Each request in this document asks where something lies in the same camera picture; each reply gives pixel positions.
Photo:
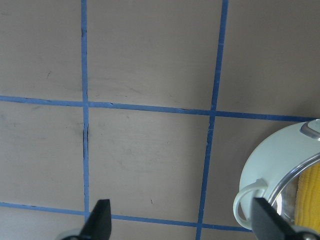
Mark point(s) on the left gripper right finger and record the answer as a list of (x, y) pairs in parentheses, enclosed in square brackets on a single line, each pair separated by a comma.
[(267, 224)]

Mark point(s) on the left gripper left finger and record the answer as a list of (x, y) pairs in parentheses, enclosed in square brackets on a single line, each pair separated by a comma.
[(97, 227)]

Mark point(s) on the glass pot lid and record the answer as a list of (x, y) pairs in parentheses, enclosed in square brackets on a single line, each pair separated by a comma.
[(283, 198)]

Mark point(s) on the yellow corn cob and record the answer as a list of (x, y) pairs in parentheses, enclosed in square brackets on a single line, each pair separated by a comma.
[(307, 208)]

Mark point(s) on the mint green electric pot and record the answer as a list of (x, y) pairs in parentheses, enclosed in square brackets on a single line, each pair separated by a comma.
[(274, 164)]

